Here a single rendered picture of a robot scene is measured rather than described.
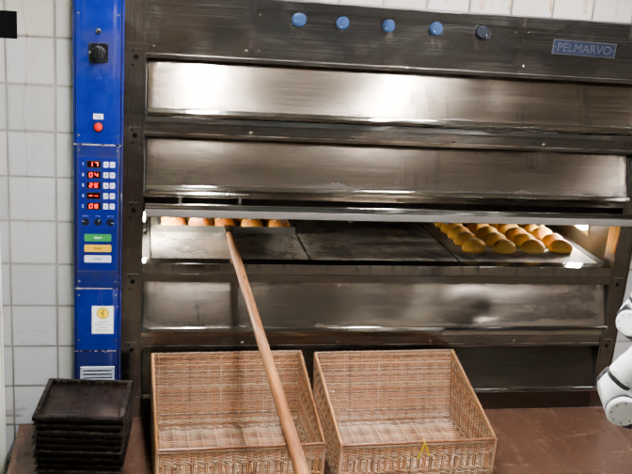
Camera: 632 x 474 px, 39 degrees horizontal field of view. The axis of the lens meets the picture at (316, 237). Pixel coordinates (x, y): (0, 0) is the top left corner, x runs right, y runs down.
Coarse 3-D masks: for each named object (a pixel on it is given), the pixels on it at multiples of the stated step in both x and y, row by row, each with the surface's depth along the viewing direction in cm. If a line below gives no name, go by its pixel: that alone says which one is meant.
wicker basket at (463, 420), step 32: (320, 352) 332; (352, 352) 334; (384, 352) 337; (416, 352) 340; (448, 352) 343; (320, 384) 323; (352, 384) 335; (384, 384) 338; (416, 384) 341; (448, 384) 343; (320, 416) 321; (352, 416) 336; (384, 416) 338; (416, 416) 341; (448, 416) 344; (480, 416) 317; (352, 448) 293; (384, 448) 296; (416, 448) 298; (448, 448) 324; (480, 448) 304
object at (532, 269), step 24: (144, 264) 314; (168, 264) 316; (192, 264) 317; (216, 264) 319; (264, 264) 322; (288, 264) 324; (312, 264) 326; (336, 264) 327; (360, 264) 330; (384, 264) 332; (408, 264) 334; (432, 264) 336; (456, 264) 338; (480, 264) 340; (504, 264) 342; (528, 264) 345; (552, 264) 347; (576, 264) 349; (600, 264) 352
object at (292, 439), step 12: (228, 240) 339; (240, 264) 310; (240, 276) 300; (252, 300) 279; (252, 312) 270; (252, 324) 263; (264, 336) 254; (264, 348) 245; (264, 360) 239; (276, 372) 232; (276, 384) 225; (276, 396) 220; (276, 408) 215; (288, 408) 214; (288, 420) 208; (288, 432) 203; (288, 444) 199; (300, 444) 200; (300, 456) 193; (300, 468) 189
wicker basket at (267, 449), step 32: (192, 352) 323; (224, 352) 326; (256, 352) 328; (288, 352) 331; (192, 384) 324; (224, 384) 326; (256, 384) 329; (288, 384) 331; (192, 416) 324; (224, 416) 327; (256, 416) 329; (160, 448) 309; (192, 448) 283; (224, 448) 285; (256, 448) 287; (320, 448) 293
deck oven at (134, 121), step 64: (128, 0) 287; (128, 64) 293; (128, 128) 299; (192, 128) 303; (256, 128) 307; (320, 128) 311; (384, 128) 315; (448, 128) 319; (128, 192) 306; (128, 256) 312; (128, 320) 319
